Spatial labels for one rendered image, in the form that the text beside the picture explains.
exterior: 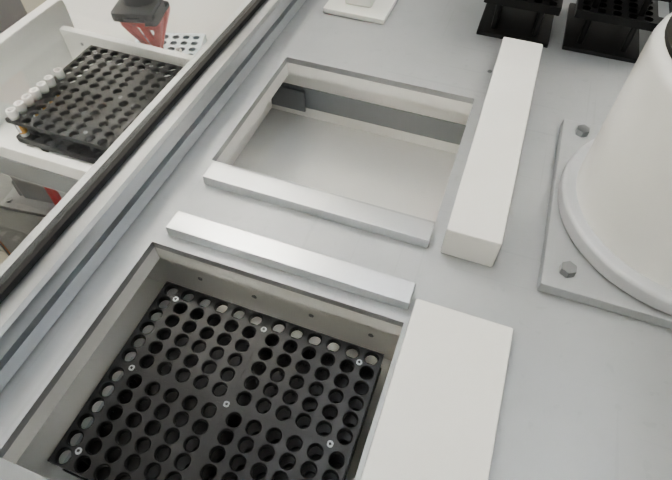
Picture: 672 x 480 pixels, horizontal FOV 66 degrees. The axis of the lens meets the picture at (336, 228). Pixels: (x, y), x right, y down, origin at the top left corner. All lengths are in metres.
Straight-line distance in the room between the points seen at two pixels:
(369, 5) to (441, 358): 0.52
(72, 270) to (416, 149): 0.47
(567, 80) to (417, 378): 0.45
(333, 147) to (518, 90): 0.26
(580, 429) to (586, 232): 0.17
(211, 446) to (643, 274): 0.38
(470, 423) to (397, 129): 0.45
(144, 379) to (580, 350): 0.36
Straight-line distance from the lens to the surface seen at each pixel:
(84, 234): 0.48
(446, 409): 0.41
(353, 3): 0.79
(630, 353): 0.49
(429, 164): 0.73
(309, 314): 0.52
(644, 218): 0.46
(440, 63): 0.70
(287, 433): 0.45
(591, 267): 0.51
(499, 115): 0.58
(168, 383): 0.49
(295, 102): 0.78
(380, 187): 0.69
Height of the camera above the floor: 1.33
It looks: 52 degrees down
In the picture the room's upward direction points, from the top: 1 degrees clockwise
